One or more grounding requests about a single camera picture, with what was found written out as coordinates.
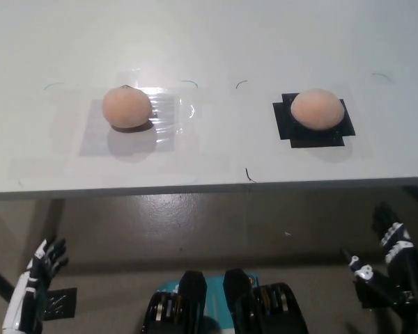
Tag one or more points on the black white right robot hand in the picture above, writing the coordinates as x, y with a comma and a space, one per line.
400, 275

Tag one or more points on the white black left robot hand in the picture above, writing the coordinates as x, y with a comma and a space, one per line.
22, 295

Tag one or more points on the peach dumpling toy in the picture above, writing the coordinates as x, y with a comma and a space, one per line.
317, 108
125, 106

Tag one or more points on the black tape patch on floor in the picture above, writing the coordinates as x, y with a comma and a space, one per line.
57, 299

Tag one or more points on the black tape patch on table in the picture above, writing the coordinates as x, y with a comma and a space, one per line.
285, 130

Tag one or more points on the clear tape patch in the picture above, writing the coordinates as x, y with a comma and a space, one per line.
163, 115

